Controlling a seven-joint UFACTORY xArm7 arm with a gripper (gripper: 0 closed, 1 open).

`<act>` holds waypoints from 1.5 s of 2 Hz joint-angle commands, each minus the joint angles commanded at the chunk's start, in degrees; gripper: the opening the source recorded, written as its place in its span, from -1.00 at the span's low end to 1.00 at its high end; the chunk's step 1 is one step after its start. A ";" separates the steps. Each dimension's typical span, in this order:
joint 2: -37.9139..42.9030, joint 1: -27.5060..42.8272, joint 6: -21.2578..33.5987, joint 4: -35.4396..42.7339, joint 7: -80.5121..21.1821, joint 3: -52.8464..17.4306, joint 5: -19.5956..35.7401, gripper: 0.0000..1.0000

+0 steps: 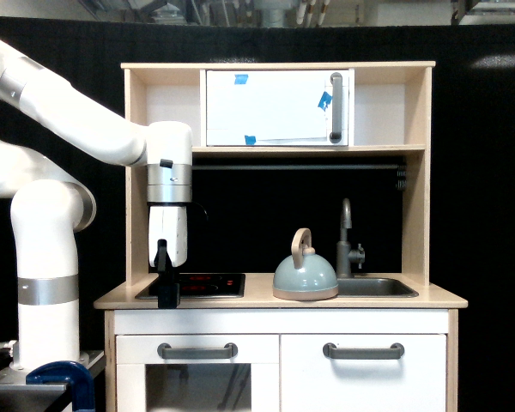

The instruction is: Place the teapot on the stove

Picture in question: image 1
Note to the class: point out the grey microwave door handle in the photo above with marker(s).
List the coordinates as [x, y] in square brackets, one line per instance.
[336, 104]

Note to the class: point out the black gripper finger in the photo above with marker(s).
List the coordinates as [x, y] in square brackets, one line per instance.
[166, 288]

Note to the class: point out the blue C-clamp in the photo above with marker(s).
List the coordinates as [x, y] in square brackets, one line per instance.
[74, 374]

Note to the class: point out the wooden toy kitchen frame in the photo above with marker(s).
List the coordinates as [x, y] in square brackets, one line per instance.
[245, 221]

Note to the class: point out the blue-grey toy teapot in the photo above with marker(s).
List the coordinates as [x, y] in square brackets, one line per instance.
[304, 275]

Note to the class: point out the white oven door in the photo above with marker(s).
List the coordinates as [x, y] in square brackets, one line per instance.
[250, 381]

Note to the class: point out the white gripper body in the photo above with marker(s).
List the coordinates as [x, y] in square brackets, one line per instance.
[170, 224]

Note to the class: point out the grey toy sink basin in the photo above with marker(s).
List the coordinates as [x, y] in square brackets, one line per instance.
[374, 288]

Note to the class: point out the black toy stove top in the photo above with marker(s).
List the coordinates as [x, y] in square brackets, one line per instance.
[211, 285]

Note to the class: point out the grey cabinet door handle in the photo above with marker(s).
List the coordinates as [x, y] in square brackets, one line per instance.
[394, 352]

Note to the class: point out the blue tape top piece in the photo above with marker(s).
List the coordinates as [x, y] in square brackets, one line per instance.
[241, 79]

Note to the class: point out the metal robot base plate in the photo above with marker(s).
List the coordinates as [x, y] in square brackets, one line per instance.
[12, 377]

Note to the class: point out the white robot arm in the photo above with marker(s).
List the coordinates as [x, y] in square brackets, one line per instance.
[48, 206]

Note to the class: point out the blue tape right piece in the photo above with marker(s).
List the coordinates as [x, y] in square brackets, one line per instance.
[325, 101]

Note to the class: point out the blue tape piece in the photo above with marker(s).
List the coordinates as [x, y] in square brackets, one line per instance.
[250, 140]
[325, 101]
[241, 79]

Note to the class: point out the grey oven door handle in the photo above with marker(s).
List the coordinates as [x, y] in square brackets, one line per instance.
[227, 352]

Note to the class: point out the blue tape bottom piece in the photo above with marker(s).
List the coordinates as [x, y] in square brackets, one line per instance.
[250, 140]

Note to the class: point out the grey toy faucet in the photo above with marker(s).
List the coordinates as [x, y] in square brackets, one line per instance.
[345, 254]

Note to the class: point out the dark hanging rail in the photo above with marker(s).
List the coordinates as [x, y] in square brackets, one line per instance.
[240, 167]

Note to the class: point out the white microwave door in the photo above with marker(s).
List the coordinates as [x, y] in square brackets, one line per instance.
[278, 107]

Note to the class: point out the white cabinet door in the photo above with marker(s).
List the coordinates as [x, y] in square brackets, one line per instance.
[311, 382]

